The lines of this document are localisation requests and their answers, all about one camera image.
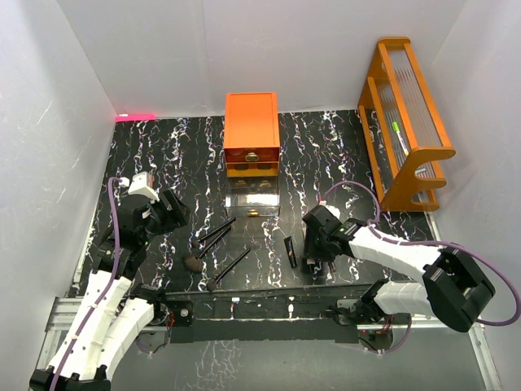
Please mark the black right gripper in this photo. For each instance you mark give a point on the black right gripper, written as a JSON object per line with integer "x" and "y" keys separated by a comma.
{"x": 311, "y": 252}

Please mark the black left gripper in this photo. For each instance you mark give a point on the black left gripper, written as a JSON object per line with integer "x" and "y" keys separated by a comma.
{"x": 177, "y": 217}

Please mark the pink lip gloss tube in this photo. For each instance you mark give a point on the pink lip gloss tube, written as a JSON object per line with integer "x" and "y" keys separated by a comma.
{"x": 313, "y": 267}

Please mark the clear acrylic drawer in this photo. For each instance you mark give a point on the clear acrylic drawer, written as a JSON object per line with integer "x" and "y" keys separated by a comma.
{"x": 252, "y": 197}
{"x": 258, "y": 154}

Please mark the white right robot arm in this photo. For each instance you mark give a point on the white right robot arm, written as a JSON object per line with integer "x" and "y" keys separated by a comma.
{"x": 444, "y": 282}

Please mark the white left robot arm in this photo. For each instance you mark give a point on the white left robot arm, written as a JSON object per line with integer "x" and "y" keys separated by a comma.
{"x": 113, "y": 311}

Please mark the thin black makeup brush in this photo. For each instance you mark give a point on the thin black makeup brush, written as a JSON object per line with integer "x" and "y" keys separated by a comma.
{"x": 195, "y": 243}

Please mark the black makeup tube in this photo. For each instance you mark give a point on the black makeup tube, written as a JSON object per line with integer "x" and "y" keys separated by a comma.
{"x": 290, "y": 252}

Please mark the small black makeup brush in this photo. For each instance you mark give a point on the small black makeup brush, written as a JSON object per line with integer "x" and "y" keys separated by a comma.
{"x": 213, "y": 283}

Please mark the large fluffy powder brush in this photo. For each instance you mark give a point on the large fluffy powder brush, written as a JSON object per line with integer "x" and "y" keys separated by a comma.
{"x": 194, "y": 262}

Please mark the orange drawer cabinet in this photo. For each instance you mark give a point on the orange drawer cabinet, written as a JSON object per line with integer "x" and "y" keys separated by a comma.
{"x": 251, "y": 120}

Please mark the pink tape strip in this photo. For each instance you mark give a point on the pink tape strip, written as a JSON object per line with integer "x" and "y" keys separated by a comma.
{"x": 135, "y": 117}

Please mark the green marker pen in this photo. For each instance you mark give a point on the green marker pen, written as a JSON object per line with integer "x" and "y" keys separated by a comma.
{"x": 401, "y": 140}

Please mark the orange wooden shelf rack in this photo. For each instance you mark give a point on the orange wooden shelf rack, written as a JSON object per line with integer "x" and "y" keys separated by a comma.
{"x": 395, "y": 89}

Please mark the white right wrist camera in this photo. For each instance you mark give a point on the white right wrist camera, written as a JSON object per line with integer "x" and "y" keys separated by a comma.
{"x": 332, "y": 209}

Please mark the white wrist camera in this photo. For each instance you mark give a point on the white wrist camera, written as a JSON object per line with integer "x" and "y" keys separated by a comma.
{"x": 332, "y": 209}
{"x": 140, "y": 184}

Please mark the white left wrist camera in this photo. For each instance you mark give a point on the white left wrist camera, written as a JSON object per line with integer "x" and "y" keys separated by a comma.
{"x": 140, "y": 184}

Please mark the aluminium mounting rail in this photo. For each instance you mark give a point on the aluminium mounting rail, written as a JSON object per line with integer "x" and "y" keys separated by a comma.
{"x": 248, "y": 316}

